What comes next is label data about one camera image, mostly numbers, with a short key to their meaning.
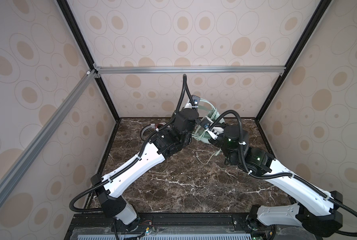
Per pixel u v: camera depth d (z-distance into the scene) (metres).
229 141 0.43
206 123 0.51
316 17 0.71
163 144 0.44
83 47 0.80
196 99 0.52
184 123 0.43
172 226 0.73
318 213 0.39
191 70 1.51
